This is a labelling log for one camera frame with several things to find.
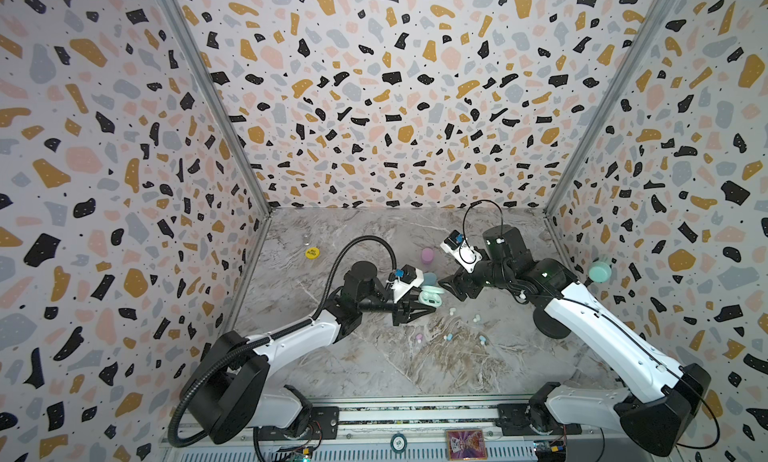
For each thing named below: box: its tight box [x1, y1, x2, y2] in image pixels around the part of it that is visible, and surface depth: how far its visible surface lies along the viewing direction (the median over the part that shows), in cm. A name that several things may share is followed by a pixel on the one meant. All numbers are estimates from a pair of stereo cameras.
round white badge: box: [390, 433, 408, 453], surface depth 73 cm
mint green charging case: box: [418, 285, 445, 308], surface depth 73 cm
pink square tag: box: [446, 429, 488, 461], surface depth 72 cm
